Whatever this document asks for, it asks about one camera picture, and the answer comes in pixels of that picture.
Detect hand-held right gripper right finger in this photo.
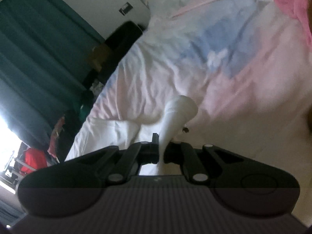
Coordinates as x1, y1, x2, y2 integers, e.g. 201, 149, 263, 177
163, 141, 245, 184

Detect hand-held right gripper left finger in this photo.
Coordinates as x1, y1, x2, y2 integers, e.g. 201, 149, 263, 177
73, 133, 160, 184

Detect white pants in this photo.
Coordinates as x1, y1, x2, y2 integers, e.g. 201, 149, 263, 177
65, 95, 198, 176

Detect patterned cloth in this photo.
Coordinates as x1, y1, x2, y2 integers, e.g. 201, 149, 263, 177
90, 80, 105, 95

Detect pink cloth pile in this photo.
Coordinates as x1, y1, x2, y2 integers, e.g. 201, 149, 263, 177
47, 116, 67, 160

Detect bed with pink sheet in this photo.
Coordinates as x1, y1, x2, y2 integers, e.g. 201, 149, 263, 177
65, 0, 312, 227

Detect brown bag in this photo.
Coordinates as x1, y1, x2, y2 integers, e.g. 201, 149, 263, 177
87, 43, 115, 72

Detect dark armchair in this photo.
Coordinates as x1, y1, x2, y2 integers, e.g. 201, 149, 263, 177
82, 21, 148, 89

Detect red bag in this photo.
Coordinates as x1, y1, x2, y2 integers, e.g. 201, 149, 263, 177
20, 147, 49, 174

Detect dark framed window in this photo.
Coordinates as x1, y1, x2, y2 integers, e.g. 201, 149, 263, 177
0, 112, 28, 192

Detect wide teal curtain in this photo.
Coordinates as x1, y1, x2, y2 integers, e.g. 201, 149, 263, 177
0, 0, 106, 152

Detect pink garment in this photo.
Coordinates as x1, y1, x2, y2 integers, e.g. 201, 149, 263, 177
257, 0, 312, 43

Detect dark wall switch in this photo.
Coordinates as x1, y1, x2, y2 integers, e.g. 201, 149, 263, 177
119, 2, 134, 15

